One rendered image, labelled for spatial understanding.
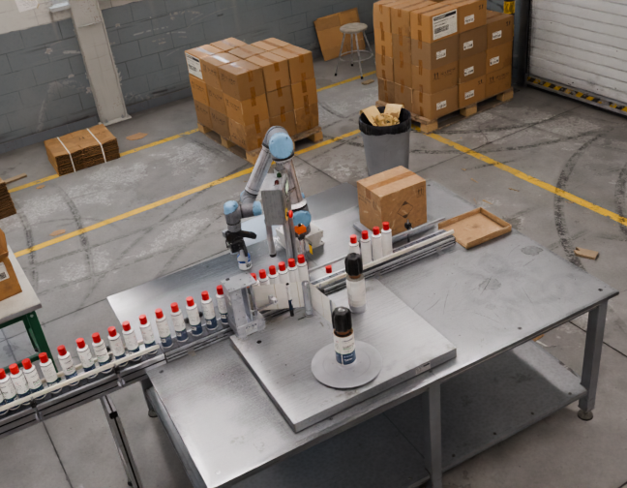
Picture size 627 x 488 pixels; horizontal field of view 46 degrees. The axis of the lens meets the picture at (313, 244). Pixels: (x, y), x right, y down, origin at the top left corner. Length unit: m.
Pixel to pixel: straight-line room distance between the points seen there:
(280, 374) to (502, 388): 1.36
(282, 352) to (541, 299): 1.26
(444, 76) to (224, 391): 4.71
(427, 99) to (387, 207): 3.39
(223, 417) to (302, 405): 0.34
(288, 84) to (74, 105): 2.73
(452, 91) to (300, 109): 1.48
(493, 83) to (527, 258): 4.08
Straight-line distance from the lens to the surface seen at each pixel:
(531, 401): 4.03
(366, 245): 3.73
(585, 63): 7.88
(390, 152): 6.19
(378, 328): 3.41
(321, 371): 3.20
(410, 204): 4.10
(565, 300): 3.69
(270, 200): 3.40
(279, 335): 3.44
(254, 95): 6.92
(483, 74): 7.68
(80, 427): 4.62
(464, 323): 3.50
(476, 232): 4.16
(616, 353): 4.73
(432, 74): 7.18
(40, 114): 8.68
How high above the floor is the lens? 3.01
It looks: 32 degrees down
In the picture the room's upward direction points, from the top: 7 degrees counter-clockwise
